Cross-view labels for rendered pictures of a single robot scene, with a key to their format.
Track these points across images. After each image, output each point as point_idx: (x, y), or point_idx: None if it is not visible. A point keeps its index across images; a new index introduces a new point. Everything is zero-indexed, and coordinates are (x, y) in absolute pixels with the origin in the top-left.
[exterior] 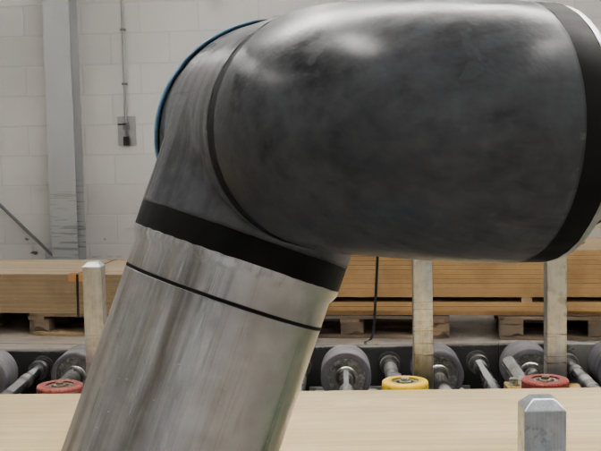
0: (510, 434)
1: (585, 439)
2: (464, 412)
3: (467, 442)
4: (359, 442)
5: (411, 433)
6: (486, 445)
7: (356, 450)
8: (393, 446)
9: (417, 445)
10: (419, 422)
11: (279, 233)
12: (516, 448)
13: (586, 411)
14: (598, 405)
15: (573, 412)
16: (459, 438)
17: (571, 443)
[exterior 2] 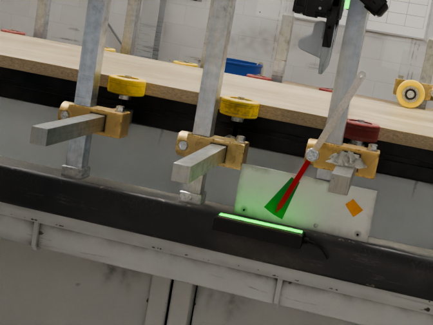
0: (201, 75)
1: (234, 82)
2: (194, 70)
3: (174, 71)
4: (123, 61)
5: (154, 66)
6: (182, 73)
7: (117, 61)
8: (136, 64)
9: (149, 66)
10: (165, 66)
11: None
12: (194, 75)
13: (256, 82)
14: (267, 83)
15: (249, 80)
16: (173, 70)
17: (225, 80)
